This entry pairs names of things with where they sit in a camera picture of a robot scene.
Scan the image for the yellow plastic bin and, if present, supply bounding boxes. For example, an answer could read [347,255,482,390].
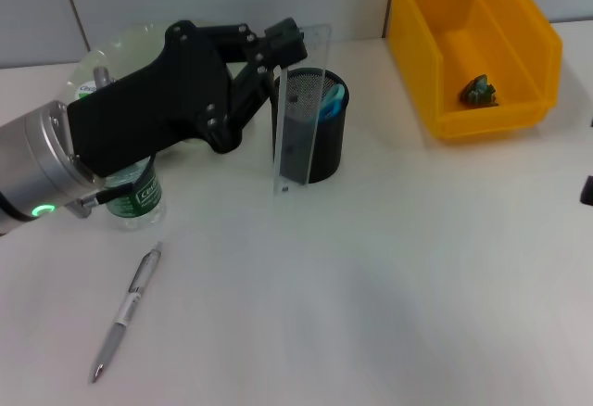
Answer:
[387,0,565,142]

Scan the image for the clear plastic ruler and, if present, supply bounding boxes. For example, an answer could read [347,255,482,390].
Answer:
[271,23,334,197]

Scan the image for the clear green-label water bottle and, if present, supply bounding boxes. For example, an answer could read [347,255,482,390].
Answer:
[76,81,167,232]

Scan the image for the silver ballpoint pen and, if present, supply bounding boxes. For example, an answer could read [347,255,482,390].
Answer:
[89,241,163,385]

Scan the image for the blue scissors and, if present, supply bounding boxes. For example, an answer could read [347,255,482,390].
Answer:
[317,82,348,122]

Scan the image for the green glass fruit bowl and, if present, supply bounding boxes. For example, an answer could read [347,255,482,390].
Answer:
[69,20,260,152]

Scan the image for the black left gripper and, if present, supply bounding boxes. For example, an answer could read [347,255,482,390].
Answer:
[67,17,309,180]

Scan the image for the black mesh pen cup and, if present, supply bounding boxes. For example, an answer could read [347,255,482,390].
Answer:
[270,67,351,185]

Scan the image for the green plastic scrap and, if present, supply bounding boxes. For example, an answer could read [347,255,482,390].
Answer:
[460,74,501,108]

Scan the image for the left gripper cable with connector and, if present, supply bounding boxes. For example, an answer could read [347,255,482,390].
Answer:
[73,66,155,220]

